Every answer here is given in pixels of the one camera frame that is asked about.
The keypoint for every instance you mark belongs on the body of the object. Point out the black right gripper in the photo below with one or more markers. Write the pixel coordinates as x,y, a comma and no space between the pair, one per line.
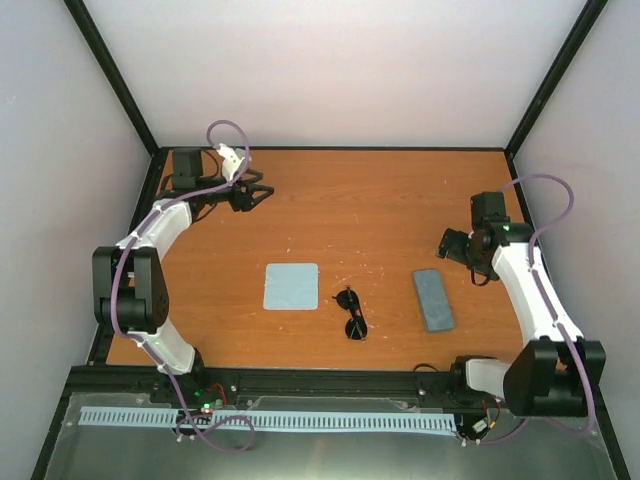
455,251

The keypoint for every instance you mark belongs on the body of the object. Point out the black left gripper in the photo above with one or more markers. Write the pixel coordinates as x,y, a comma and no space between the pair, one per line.
243,201

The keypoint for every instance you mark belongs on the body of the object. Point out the grey green glasses case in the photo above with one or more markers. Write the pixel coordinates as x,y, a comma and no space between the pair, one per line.
433,301

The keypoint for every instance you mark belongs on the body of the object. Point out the light blue cleaning cloth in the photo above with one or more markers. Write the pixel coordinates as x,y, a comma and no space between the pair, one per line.
291,287

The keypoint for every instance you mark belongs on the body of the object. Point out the black round sunglasses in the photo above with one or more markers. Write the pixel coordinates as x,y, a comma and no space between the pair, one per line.
356,327

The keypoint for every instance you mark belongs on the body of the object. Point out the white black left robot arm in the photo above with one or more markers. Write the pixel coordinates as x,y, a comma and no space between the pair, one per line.
129,288

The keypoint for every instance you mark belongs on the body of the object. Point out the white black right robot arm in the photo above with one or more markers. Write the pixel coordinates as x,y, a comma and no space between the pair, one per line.
558,369

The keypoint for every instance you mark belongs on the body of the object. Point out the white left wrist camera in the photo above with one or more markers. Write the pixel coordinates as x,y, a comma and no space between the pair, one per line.
234,161

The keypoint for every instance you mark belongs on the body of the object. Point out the black left frame post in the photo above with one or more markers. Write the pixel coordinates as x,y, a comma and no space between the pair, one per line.
99,49

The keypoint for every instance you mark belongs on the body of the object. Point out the black frame post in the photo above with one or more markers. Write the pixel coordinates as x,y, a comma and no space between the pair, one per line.
573,42
99,49

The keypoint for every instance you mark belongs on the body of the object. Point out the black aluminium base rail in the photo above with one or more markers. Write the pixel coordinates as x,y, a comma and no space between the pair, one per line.
238,386

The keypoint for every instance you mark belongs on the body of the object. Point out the black right frame post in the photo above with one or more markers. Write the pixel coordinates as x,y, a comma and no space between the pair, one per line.
573,42

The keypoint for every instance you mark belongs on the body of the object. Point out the light blue slotted cable duct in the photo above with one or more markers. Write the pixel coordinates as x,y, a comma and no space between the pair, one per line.
281,421

